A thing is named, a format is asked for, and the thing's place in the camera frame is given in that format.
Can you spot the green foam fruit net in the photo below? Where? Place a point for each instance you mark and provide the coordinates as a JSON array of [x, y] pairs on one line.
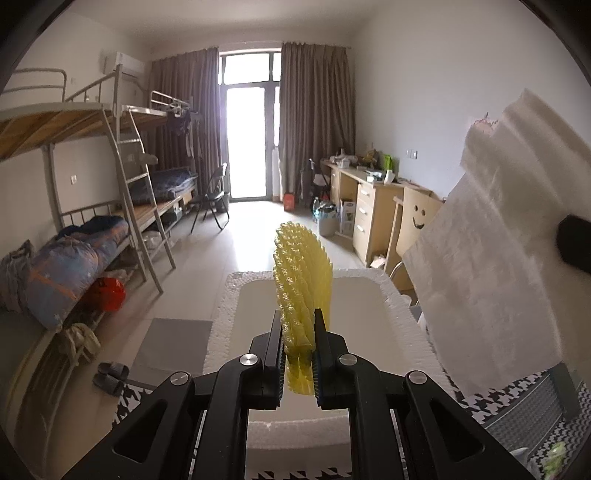
[[554, 461]]

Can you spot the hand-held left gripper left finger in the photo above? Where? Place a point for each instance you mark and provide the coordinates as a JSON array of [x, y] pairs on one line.
[[273, 355]]

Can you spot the metal bed ladder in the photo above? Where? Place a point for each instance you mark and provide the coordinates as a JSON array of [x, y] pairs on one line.
[[138, 178]]

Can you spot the beige crumpled cloth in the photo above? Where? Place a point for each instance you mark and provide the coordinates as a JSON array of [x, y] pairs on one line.
[[78, 341]]

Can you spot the dark blue bedding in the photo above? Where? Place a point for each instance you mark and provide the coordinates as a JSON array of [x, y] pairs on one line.
[[171, 182]]

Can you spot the dark slipper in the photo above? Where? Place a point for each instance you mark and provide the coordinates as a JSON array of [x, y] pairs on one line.
[[115, 370], [107, 384]]

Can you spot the grey mat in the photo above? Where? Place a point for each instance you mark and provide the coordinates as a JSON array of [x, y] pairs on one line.
[[175, 341]]

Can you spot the glass balcony door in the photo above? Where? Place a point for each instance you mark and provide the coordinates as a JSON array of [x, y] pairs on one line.
[[249, 138]]

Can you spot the houndstooth table cloth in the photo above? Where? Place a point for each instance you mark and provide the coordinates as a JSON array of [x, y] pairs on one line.
[[508, 392]]

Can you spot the white air conditioner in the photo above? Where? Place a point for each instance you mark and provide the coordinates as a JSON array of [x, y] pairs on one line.
[[123, 63]]

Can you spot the grey cloth bundle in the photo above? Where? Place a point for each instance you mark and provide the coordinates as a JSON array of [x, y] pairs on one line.
[[14, 277]]

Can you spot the white foam sheet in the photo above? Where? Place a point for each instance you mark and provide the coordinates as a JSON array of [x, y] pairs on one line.
[[485, 277]]

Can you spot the black folding chair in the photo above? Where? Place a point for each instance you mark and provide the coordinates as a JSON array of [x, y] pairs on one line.
[[216, 184]]

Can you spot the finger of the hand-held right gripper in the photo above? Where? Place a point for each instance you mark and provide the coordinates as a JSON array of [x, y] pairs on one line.
[[575, 240]]

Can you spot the red container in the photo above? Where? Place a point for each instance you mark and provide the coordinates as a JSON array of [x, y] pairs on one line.
[[289, 203]]

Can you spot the white and blue carton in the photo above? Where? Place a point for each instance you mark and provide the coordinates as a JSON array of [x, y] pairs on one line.
[[348, 216]]

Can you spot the blue patterned quilt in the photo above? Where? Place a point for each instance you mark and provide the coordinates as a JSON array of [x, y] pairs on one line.
[[69, 267]]

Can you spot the yellow spiky brush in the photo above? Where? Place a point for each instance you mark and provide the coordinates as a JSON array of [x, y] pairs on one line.
[[300, 277]]

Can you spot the wooden desk with drawers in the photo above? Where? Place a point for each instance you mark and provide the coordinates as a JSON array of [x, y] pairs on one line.
[[383, 203]]

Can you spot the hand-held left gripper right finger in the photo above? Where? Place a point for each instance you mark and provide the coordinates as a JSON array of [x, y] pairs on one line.
[[322, 360]]

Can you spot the white bin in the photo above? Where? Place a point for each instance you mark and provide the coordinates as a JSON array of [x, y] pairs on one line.
[[328, 224]]

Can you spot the wooden chair with smiley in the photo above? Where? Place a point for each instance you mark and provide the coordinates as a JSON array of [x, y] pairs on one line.
[[420, 207]]

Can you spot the white foam box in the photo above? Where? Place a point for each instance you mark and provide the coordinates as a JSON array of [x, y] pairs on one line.
[[355, 314]]

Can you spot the red plastic bag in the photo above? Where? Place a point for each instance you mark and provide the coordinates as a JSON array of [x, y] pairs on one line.
[[106, 295]]

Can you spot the dark hanging garment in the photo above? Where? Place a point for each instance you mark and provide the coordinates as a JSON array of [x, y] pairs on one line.
[[178, 122]]

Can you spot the green bag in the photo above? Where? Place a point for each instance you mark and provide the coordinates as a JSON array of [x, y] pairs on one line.
[[387, 162]]

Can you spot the brown curtain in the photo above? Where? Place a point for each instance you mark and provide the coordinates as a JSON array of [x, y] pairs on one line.
[[203, 115], [314, 115]]

